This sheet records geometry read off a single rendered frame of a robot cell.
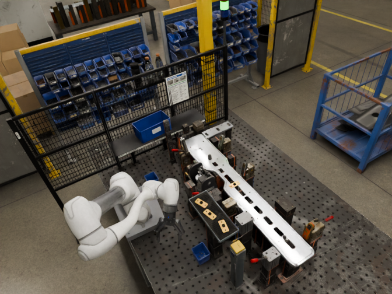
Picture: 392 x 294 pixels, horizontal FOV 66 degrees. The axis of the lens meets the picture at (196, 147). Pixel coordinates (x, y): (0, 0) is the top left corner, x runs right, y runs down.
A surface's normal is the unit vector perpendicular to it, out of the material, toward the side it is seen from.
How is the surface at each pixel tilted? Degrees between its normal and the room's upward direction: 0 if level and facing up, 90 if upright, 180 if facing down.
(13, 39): 90
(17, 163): 89
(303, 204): 0
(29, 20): 90
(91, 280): 0
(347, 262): 0
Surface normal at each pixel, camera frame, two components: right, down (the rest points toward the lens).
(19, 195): -0.08, -0.74
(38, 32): 0.51, 0.54
